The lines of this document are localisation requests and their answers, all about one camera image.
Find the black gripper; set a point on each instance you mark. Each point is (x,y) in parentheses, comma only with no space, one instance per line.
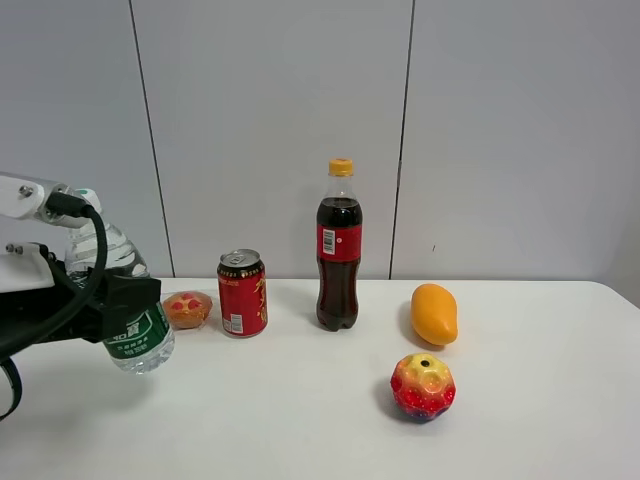
(63,312)

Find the green label water bottle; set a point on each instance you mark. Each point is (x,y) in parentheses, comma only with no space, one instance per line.
(140,338)

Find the wrapped muffin with red topping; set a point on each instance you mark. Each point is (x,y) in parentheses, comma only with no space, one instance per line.
(187,310)

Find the red drink can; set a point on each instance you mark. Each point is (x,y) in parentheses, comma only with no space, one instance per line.
(242,293)

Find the cola bottle yellow cap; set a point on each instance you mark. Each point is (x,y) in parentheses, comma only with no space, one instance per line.
(339,221)

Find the yellow mango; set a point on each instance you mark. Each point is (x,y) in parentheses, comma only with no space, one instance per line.
(433,314)

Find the red yellow strawberry ball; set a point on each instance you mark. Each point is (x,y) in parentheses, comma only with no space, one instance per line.
(423,386)

